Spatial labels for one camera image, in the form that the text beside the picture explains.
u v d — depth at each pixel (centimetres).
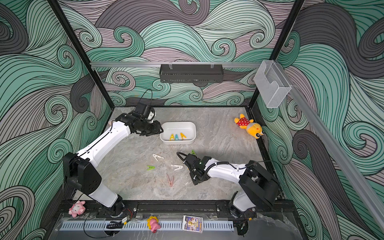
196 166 66
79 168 42
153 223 67
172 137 101
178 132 104
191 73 98
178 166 88
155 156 92
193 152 95
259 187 42
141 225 70
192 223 68
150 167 87
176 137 101
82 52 88
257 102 114
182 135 103
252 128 98
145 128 68
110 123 110
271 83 78
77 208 71
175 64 94
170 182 81
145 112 66
